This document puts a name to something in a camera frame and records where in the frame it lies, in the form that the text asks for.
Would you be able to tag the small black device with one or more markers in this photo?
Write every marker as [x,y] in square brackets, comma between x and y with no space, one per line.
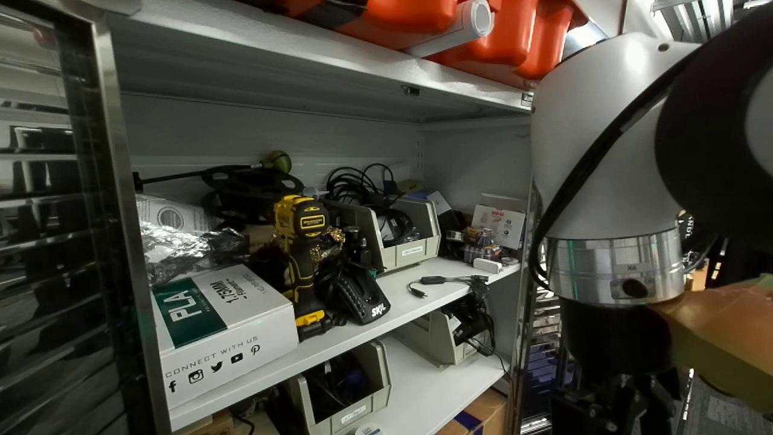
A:
[452,231]

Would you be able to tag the pack of batteries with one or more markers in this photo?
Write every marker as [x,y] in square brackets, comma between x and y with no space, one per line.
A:
[481,241]

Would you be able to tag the white printed product box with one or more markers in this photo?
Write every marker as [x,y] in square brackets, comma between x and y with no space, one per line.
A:
[498,220]

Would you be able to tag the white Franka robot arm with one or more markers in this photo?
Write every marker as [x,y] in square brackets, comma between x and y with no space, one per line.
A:
[604,145]

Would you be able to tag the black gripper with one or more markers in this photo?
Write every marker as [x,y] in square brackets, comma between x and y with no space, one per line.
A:
[618,338]

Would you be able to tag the small white adapter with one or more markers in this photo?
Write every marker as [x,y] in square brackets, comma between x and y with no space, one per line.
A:
[486,264]

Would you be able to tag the white packaged item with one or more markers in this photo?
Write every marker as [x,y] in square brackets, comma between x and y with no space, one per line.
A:
[165,210]

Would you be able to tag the black device lower right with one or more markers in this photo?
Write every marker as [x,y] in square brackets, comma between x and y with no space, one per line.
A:
[443,333]

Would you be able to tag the cardboard box with blue print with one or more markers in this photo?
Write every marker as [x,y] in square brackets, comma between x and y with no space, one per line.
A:
[480,414]

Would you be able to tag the small green object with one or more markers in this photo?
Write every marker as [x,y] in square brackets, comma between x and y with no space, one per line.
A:
[278,160]

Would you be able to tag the clear plastic bag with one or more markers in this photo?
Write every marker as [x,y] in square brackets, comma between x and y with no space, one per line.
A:
[173,241]

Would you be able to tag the white PLA filament box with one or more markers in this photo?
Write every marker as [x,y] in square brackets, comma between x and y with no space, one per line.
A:
[226,322]

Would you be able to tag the orange plastic case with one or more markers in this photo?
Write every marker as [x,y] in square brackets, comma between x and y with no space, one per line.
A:
[516,31]
[403,12]

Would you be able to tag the white plastic tube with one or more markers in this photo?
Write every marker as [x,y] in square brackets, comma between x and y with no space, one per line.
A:
[459,26]

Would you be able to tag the white metal shelf unit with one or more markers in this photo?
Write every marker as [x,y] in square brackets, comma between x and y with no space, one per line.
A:
[395,310]

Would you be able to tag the black battery charger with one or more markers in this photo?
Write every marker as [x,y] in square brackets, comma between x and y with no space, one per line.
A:
[358,293]

